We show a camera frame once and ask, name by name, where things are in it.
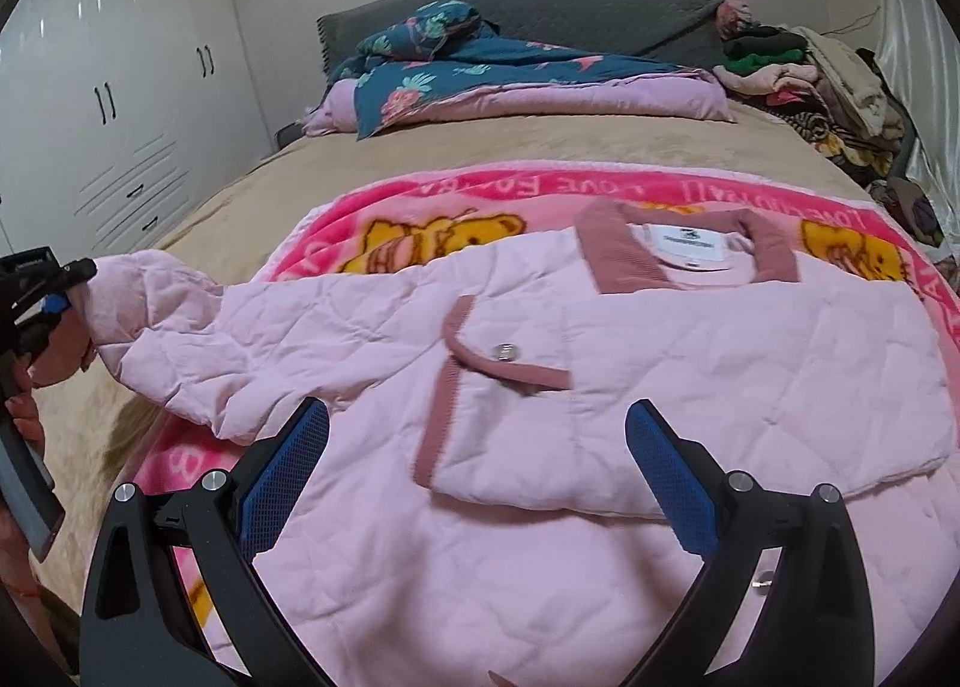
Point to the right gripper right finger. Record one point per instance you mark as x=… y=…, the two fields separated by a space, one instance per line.
x=816 y=626

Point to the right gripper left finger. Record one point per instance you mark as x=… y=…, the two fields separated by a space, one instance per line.
x=138 y=627

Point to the pink quilted jacket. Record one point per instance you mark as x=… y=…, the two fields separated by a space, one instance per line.
x=477 y=515

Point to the pile of folded clothes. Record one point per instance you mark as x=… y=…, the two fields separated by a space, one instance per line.
x=836 y=99

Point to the left hand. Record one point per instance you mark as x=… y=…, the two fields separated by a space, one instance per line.
x=70 y=350

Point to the beige bed cover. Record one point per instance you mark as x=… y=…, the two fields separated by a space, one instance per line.
x=97 y=430

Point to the white wardrobe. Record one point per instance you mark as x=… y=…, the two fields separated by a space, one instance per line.
x=118 y=118

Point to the pink cartoon fleece blanket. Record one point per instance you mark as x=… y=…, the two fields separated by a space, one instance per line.
x=405 y=223

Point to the blue floral pink quilt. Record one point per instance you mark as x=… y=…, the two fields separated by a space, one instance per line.
x=446 y=63

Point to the white satin curtain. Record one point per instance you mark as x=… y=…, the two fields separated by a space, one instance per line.
x=918 y=54

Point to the grey headboard cushion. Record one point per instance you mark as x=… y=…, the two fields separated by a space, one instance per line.
x=681 y=32

